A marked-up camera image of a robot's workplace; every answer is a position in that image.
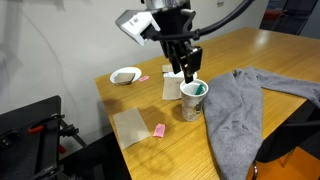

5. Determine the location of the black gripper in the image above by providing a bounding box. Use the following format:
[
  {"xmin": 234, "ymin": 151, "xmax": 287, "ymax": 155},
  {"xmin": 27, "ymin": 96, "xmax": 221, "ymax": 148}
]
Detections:
[{"xmin": 158, "ymin": 8, "xmax": 204, "ymax": 85}]

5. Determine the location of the green and white marker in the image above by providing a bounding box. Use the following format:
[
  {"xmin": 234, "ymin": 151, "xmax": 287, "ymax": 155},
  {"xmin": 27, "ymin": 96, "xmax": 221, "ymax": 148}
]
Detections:
[{"xmin": 195, "ymin": 84, "xmax": 205, "ymax": 96}]

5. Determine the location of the white paper cup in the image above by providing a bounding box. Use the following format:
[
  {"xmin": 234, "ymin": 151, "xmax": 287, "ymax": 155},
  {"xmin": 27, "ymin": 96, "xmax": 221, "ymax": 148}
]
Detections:
[{"xmin": 179, "ymin": 78, "xmax": 210, "ymax": 122}]

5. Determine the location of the brown paper napkin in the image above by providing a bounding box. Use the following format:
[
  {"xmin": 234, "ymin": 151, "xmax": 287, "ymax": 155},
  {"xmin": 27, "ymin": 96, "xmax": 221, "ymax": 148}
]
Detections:
[
  {"xmin": 112, "ymin": 106, "xmax": 152, "ymax": 150},
  {"xmin": 161, "ymin": 64, "xmax": 174, "ymax": 74},
  {"xmin": 113, "ymin": 72, "xmax": 136, "ymax": 87},
  {"xmin": 161, "ymin": 76, "xmax": 186, "ymax": 101}
]

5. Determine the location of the grey sweater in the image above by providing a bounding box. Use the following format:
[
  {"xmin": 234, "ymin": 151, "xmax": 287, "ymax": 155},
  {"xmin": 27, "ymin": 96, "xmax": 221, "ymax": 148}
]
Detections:
[{"xmin": 202, "ymin": 65, "xmax": 320, "ymax": 180}]

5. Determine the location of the black office chair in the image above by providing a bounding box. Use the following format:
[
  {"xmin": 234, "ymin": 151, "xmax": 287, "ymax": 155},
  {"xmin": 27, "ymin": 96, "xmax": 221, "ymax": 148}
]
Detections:
[
  {"xmin": 271, "ymin": 0, "xmax": 320, "ymax": 36},
  {"xmin": 253, "ymin": 99, "xmax": 320, "ymax": 180}
]

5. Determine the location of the black and orange clamp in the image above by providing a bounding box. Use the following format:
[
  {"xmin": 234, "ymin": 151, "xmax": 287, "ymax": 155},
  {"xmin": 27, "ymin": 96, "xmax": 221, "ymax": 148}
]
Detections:
[{"xmin": 27, "ymin": 113, "xmax": 88, "ymax": 155}]

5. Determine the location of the black cable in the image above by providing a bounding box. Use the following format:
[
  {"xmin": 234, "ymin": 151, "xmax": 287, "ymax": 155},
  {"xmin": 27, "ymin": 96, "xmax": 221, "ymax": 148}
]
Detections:
[{"xmin": 143, "ymin": 0, "xmax": 256, "ymax": 43}]

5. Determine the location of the black robot mount table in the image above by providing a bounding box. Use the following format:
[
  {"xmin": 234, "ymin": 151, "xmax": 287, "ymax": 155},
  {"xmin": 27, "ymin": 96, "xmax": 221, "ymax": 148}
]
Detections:
[{"xmin": 0, "ymin": 95, "xmax": 64, "ymax": 180}]

